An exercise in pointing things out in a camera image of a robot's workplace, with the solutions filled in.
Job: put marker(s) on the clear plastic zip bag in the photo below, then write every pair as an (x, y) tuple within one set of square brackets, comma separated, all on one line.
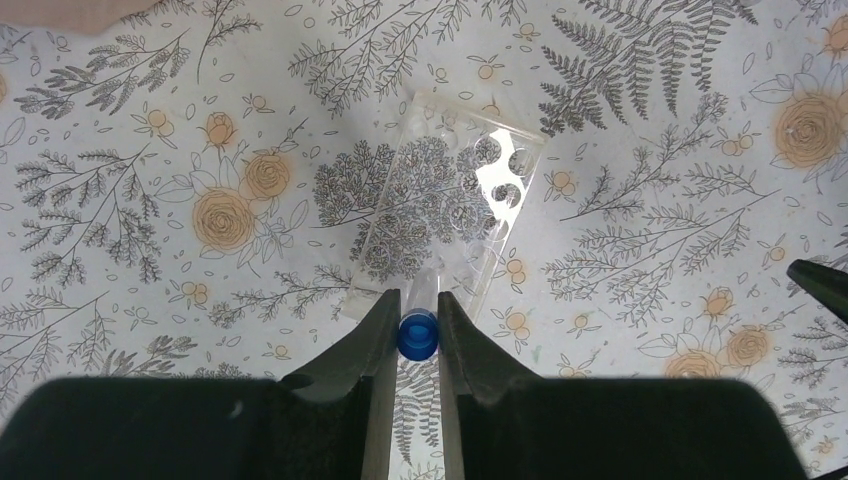
[(453, 192)]

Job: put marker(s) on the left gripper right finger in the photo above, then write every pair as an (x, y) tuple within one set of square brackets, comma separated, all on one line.
[(503, 421)]

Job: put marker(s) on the pink plastic bin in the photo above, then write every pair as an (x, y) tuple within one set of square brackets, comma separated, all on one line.
[(88, 17)]

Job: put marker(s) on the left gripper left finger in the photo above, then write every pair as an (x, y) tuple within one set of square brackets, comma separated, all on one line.
[(329, 419)]

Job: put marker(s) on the blue-capped test tube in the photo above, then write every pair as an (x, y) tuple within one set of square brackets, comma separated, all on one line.
[(418, 337)]

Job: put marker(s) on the floral table mat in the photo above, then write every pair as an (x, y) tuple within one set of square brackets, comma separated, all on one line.
[(186, 193)]

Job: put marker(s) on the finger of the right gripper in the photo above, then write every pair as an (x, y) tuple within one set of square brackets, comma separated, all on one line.
[(827, 285)]

